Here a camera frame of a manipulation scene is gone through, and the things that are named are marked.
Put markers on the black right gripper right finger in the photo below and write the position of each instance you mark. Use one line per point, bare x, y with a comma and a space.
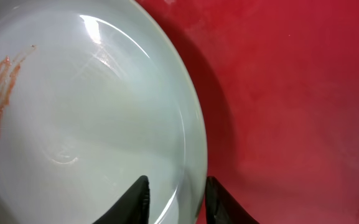
221, 207

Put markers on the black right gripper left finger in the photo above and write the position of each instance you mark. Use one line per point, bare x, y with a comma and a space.
132, 207

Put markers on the light blue plate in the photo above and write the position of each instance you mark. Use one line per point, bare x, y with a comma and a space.
94, 95

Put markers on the red plastic tray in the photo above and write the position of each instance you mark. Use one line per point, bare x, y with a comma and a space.
278, 82

